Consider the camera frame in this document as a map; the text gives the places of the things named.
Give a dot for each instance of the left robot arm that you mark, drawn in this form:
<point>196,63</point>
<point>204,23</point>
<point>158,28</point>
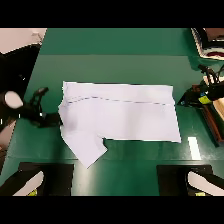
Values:
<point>13,100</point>

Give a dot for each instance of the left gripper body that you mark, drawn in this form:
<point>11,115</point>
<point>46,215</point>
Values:
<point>50,120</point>

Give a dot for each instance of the heap of clothes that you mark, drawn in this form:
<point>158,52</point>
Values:
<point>210,45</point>

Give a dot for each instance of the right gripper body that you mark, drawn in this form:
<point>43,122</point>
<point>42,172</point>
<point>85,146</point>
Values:
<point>193,97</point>

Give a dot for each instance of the white shirt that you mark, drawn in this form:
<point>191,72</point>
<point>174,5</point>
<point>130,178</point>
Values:
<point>126,116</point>

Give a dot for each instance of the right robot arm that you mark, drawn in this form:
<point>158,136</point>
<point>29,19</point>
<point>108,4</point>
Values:
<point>201,180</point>

